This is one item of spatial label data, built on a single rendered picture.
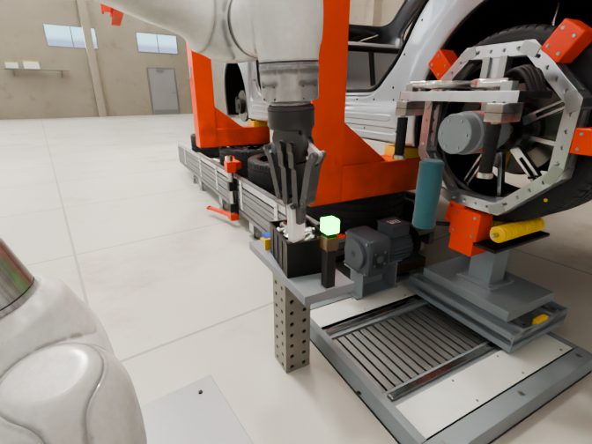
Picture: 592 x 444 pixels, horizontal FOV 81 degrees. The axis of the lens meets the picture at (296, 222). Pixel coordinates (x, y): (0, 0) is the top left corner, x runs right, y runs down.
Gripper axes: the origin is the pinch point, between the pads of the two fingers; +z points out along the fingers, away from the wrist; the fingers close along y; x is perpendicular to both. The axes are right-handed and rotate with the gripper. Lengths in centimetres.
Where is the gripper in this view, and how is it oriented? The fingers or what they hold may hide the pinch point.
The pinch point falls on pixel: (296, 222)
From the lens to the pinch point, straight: 62.0
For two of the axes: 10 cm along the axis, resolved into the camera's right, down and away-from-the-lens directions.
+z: 0.4, 9.2, 4.0
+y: 6.9, 2.6, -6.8
